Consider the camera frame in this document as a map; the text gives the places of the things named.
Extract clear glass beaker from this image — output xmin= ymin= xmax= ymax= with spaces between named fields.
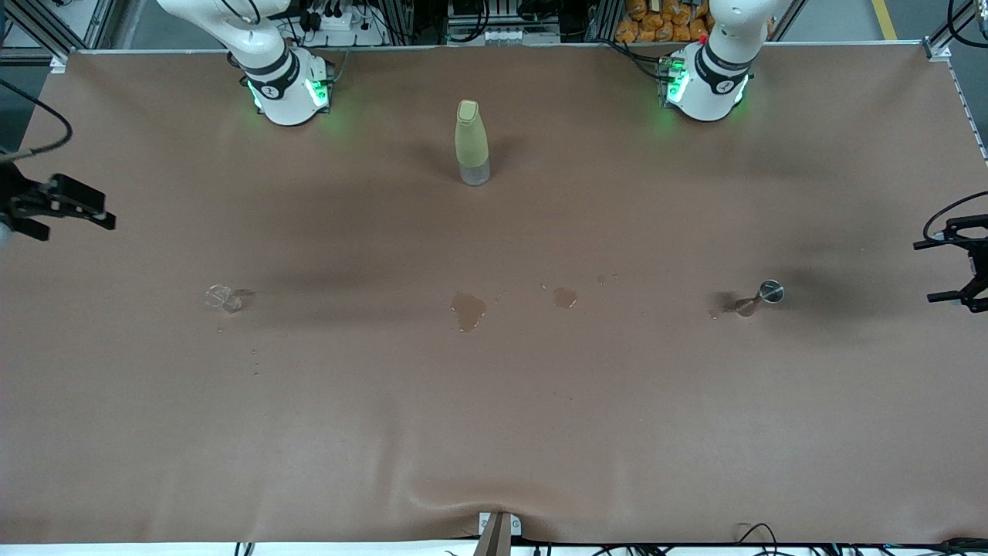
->
xmin=205 ymin=283 xmax=246 ymax=314

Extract metal jigger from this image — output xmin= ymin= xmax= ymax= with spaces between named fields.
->
xmin=726 ymin=280 xmax=785 ymax=318

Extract white power strip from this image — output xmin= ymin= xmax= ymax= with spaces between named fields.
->
xmin=297 ymin=0 xmax=387 ymax=47

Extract orange snack packets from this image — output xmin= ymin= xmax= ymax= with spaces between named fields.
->
xmin=615 ymin=0 xmax=715 ymax=43

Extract yellow-green plastic bottle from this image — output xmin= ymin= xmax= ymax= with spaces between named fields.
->
xmin=454 ymin=99 xmax=492 ymax=187

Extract large liquid puddle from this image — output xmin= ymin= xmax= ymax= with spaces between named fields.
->
xmin=451 ymin=291 xmax=488 ymax=333

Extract white electrical device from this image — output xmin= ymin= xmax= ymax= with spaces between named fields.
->
xmin=446 ymin=0 xmax=563 ymax=46

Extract brown table cover mat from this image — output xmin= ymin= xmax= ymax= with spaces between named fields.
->
xmin=0 ymin=42 xmax=988 ymax=545

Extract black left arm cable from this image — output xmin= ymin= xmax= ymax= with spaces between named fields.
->
xmin=922 ymin=192 xmax=988 ymax=240

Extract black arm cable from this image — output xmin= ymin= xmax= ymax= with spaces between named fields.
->
xmin=922 ymin=192 xmax=988 ymax=240
xmin=0 ymin=77 xmax=74 ymax=163

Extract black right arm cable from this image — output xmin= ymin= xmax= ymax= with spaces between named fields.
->
xmin=0 ymin=77 xmax=74 ymax=163

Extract aluminium frame post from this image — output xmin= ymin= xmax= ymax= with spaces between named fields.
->
xmin=0 ymin=0 xmax=117 ymax=64
xmin=922 ymin=0 xmax=988 ymax=61

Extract black base cable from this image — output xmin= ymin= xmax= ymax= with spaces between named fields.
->
xmin=610 ymin=37 xmax=671 ymax=80

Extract metal table edge bracket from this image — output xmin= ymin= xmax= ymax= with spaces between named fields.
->
xmin=475 ymin=511 xmax=523 ymax=556

